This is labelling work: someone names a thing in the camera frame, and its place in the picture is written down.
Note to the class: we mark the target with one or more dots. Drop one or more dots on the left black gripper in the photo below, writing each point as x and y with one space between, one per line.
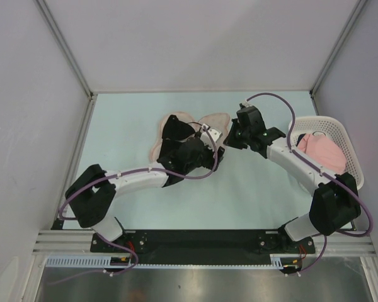
209 163

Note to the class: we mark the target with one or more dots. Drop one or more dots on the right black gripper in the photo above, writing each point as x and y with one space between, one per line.
230 140

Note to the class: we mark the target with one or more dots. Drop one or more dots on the pink patterned laundry bag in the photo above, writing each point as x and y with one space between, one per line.
179 126

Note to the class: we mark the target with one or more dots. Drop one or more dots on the black bra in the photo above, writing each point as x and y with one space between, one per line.
179 142

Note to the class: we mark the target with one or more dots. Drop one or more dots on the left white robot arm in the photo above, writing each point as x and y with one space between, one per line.
91 196

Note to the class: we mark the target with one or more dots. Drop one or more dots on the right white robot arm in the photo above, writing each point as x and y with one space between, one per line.
334 203

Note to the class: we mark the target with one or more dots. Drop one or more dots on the dark blue garment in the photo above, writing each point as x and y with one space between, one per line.
299 139

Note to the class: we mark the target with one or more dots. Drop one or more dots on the white plastic basket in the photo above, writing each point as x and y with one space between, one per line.
336 132

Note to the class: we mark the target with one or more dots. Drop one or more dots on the pink garment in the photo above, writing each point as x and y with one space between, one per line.
324 151

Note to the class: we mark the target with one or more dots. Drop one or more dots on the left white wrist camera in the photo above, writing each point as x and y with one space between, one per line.
210 135

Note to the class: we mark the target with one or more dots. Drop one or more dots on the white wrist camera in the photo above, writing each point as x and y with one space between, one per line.
244 104
210 135

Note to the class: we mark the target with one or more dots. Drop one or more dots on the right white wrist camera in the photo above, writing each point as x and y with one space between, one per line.
244 104

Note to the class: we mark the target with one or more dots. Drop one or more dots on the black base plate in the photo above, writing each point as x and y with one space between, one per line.
206 247

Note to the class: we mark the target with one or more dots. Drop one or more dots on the white slotted cable duct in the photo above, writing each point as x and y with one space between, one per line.
78 261

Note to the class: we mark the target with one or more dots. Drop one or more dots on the right aluminium corner post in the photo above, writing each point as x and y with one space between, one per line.
340 42

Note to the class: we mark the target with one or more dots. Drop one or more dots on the aluminium corner post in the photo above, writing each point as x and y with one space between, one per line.
61 42
340 42

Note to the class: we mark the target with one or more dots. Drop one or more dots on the left aluminium corner post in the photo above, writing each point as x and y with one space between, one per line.
61 42

